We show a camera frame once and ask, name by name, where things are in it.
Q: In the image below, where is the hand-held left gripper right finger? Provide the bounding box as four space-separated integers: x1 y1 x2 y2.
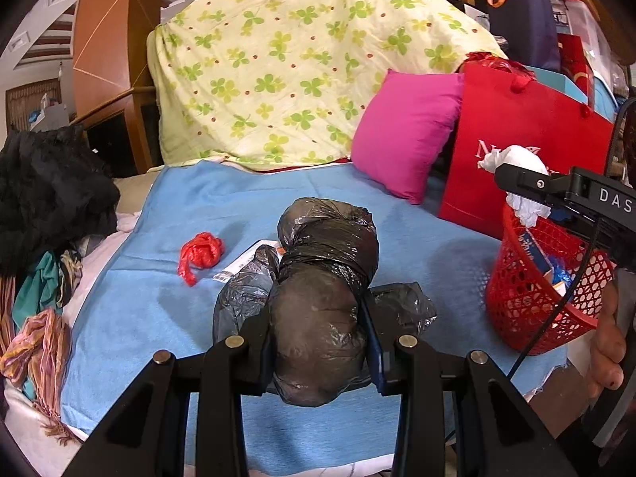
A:
360 288 580 477

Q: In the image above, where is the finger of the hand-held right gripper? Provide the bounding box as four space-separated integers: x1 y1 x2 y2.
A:
494 163 577 207

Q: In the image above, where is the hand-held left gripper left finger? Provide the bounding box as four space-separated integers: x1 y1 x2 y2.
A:
62 303 279 477

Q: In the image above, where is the white tissue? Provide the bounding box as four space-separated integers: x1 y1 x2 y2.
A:
477 145 552 227

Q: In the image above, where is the black plastic bag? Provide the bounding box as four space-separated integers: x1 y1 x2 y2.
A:
213 198 438 407

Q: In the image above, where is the blue plastic bag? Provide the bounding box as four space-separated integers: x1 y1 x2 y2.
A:
549 258 580 289

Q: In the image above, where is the red plastic bag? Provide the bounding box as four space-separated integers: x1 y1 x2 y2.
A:
177 232 224 287

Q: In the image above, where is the red plastic mesh basket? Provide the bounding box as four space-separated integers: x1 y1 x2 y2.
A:
486 204 617 356

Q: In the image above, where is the person's right hand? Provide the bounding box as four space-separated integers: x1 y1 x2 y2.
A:
589 268 625 403

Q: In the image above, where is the red paper bag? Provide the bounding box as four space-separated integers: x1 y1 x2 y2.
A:
438 62 617 242

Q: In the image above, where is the blue cardboard box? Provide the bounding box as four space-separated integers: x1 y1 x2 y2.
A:
522 226 555 279

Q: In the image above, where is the white printed paper packet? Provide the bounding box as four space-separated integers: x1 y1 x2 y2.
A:
213 240 286 284

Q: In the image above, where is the light blue box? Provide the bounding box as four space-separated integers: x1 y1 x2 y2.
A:
524 66 594 107

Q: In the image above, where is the light blue plastic bin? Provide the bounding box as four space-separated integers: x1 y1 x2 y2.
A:
591 74 617 120

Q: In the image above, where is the light blue blanket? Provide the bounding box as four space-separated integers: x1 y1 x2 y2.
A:
60 159 570 473

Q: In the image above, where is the red crinkled plastic wrap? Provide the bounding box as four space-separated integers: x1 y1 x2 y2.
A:
460 51 537 93

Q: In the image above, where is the red gift box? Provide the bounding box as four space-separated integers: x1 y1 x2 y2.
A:
555 34 594 93

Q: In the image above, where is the pink pillow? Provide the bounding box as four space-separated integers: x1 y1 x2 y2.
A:
351 70 465 204

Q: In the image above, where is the clear plastic storage box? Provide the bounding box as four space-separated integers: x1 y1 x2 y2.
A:
547 0 617 65

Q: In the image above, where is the orange striped scarf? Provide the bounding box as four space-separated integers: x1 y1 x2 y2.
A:
0 307 75 445

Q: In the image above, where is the teal cloth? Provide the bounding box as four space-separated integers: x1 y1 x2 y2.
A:
14 250 70 319

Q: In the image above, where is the pile of dark clothes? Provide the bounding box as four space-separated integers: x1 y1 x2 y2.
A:
0 213 150 477

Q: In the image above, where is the dark wooden cabinet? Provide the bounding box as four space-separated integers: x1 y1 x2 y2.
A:
70 87 165 177

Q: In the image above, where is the clover print quilt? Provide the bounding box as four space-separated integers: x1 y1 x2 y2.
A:
146 0 508 172

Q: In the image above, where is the wooden lattice door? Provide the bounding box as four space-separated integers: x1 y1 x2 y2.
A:
5 77 64 134

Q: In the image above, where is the black cable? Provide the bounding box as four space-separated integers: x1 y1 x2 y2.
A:
507 223 599 376

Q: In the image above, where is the navy bag with orange straps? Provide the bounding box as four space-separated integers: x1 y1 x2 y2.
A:
484 0 562 73

